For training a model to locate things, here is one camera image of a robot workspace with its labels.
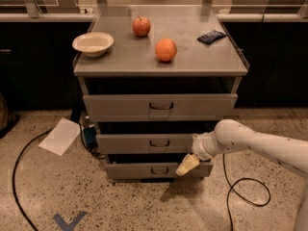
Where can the red apple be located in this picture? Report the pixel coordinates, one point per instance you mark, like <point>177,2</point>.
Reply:
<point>141,26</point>

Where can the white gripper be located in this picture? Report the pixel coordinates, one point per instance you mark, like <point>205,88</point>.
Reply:
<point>199,147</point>

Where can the dark blue snack packet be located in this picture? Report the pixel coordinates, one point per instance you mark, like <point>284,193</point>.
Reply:
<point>211,37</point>

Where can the white bowl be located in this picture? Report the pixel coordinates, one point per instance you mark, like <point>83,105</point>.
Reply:
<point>93,44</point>

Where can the grey drawer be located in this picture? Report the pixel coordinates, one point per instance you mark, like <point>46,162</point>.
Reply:
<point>159,107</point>
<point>145,143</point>
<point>153,170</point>

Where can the orange fruit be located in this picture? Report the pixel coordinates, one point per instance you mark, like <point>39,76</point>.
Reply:
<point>165,50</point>

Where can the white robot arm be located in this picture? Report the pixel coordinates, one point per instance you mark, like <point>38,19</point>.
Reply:
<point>230,136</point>

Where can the blue power box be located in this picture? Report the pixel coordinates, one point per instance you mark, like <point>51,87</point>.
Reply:
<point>90,137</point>

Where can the white paper sheet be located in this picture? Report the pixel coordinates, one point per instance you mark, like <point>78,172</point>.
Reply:
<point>61,137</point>

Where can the grey bottom drawer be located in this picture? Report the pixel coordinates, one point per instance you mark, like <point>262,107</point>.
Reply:
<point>153,170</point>

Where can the grey top drawer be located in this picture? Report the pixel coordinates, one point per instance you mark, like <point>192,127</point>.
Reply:
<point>159,107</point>

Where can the grey metal drawer cabinet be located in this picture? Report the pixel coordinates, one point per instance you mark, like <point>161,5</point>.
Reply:
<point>131,67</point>

